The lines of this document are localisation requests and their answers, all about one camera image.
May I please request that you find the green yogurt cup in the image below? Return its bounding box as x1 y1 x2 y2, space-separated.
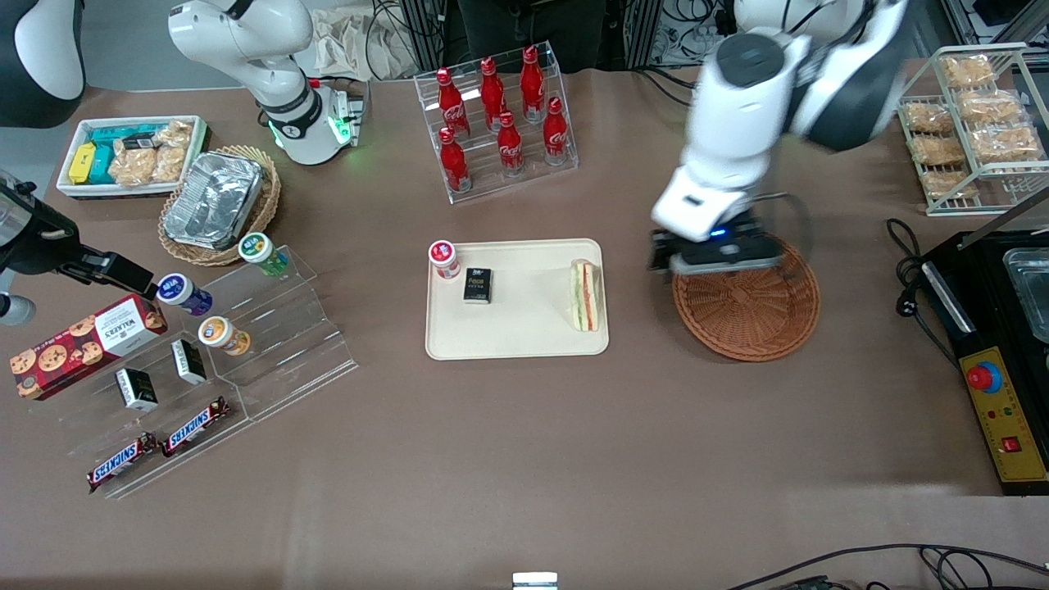
238 232 289 278

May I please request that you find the yellow snack pack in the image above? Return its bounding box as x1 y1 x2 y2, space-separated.
69 143 98 186

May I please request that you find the white arm base module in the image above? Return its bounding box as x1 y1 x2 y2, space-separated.
328 82 371 150

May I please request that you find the small black white box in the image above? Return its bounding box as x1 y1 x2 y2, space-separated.
115 368 159 413
170 338 208 386

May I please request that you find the black countertop appliance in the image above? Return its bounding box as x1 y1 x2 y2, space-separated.
920 187 1049 497

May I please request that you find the white power strip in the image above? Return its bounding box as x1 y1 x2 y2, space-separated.
668 23 734 62

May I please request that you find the yellow control panel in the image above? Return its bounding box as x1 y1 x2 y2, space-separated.
959 347 1049 484

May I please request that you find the Snickers bar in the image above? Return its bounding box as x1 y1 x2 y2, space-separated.
161 396 232 458
86 432 159 494

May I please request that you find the brown table cloth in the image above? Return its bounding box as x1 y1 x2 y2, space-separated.
0 66 1049 590

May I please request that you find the red emergency stop button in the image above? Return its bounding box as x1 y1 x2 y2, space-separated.
965 361 1004 394

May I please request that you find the red lid yogurt cup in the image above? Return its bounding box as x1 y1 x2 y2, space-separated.
429 240 461 281

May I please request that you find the thin black cable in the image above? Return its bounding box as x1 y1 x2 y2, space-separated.
728 542 1049 590

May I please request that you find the aluminium frame post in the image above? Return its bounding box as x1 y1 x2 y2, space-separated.
623 0 665 70
400 0 450 75

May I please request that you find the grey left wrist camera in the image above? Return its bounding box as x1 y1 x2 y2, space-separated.
670 242 785 277

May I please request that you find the aluminium foil tray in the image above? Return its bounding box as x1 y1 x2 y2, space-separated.
163 151 266 252

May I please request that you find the packed bread slice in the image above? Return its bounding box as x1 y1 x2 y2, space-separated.
955 88 1021 124
911 134 966 167
967 123 1046 163
904 100 956 134
922 168 976 200
940 53 995 89

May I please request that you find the red cola bottle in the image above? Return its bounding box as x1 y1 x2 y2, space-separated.
497 111 525 177
520 46 546 122
479 57 507 130
438 127 472 194
543 97 570 167
435 68 470 138

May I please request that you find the purple yogurt cup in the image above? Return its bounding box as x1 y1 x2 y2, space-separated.
156 273 214 318

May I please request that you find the white plastic bin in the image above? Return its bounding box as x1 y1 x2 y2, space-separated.
55 115 211 201

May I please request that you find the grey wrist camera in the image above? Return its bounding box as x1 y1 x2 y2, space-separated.
670 242 785 277
0 293 39 327

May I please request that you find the long teal snack pack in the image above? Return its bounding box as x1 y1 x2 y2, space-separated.
89 123 165 148

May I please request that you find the triangular sandwich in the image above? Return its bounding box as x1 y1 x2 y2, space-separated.
570 258 602 333

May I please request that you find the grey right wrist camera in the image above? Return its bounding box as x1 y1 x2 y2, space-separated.
0 293 39 327

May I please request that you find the brown round wicker basket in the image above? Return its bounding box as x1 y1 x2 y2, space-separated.
671 238 822 363

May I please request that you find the orange yogurt cup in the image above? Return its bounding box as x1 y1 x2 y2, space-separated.
198 315 252 357

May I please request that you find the person in dark clothing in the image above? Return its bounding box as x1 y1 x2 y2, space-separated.
459 0 607 75

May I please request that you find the white wire rack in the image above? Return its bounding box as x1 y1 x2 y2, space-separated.
897 43 1049 217

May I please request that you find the metal pan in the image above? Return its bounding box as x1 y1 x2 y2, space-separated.
1003 247 1049 343

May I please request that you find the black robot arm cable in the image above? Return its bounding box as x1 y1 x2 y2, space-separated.
758 191 815 256

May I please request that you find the light wicker basket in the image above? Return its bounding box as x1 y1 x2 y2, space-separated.
157 145 283 268

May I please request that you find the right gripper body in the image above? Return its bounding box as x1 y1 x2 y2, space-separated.
0 170 83 278

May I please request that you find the beige cloth bag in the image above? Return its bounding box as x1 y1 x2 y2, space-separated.
295 7 427 83

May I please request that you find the black cable with plug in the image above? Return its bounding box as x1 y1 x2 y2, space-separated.
885 217 943 322

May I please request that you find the beige plastic tray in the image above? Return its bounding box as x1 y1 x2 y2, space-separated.
425 238 611 361

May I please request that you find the clear acrylic stepped shelf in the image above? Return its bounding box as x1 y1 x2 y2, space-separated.
156 243 360 424
25 315 253 502

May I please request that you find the clear acrylic bottle rack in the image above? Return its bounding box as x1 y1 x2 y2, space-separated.
414 41 579 205

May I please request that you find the red Walkers shortbread box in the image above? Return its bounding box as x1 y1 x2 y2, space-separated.
10 293 170 402

